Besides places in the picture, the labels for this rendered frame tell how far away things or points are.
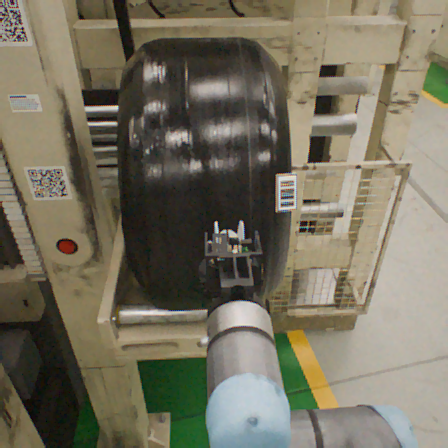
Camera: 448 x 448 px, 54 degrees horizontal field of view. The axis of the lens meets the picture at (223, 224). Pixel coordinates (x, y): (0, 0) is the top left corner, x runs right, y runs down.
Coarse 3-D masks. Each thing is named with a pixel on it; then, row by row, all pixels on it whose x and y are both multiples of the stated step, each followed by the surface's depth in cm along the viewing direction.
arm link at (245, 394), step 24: (216, 336) 46; (240, 336) 44; (264, 336) 45; (216, 360) 43; (240, 360) 42; (264, 360) 42; (216, 384) 41; (240, 384) 40; (264, 384) 40; (216, 408) 39; (240, 408) 38; (264, 408) 38; (288, 408) 41; (216, 432) 38; (240, 432) 37; (264, 432) 37; (288, 432) 38
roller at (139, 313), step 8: (120, 304) 100; (128, 304) 100; (136, 304) 100; (144, 304) 99; (152, 304) 99; (120, 312) 98; (128, 312) 98; (136, 312) 98; (144, 312) 98; (152, 312) 98; (160, 312) 98; (168, 312) 98; (176, 312) 98; (184, 312) 98; (192, 312) 98; (200, 312) 98; (120, 320) 98; (128, 320) 98; (136, 320) 98; (144, 320) 98; (152, 320) 98; (160, 320) 99; (168, 320) 99; (176, 320) 99; (184, 320) 99; (192, 320) 99; (200, 320) 99
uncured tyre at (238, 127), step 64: (128, 64) 78; (192, 64) 72; (256, 64) 73; (128, 128) 69; (192, 128) 68; (256, 128) 68; (128, 192) 69; (192, 192) 68; (256, 192) 68; (128, 256) 75; (192, 256) 72
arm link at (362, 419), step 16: (320, 416) 48; (336, 416) 48; (352, 416) 48; (368, 416) 48; (384, 416) 48; (400, 416) 48; (320, 432) 46; (336, 432) 46; (352, 432) 46; (368, 432) 46; (384, 432) 46; (400, 432) 46
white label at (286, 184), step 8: (280, 176) 69; (288, 176) 69; (296, 176) 70; (280, 184) 69; (288, 184) 70; (296, 184) 70; (280, 192) 69; (288, 192) 70; (296, 192) 71; (280, 200) 70; (288, 200) 70; (296, 200) 71; (280, 208) 70; (288, 208) 71; (296, 208) 71
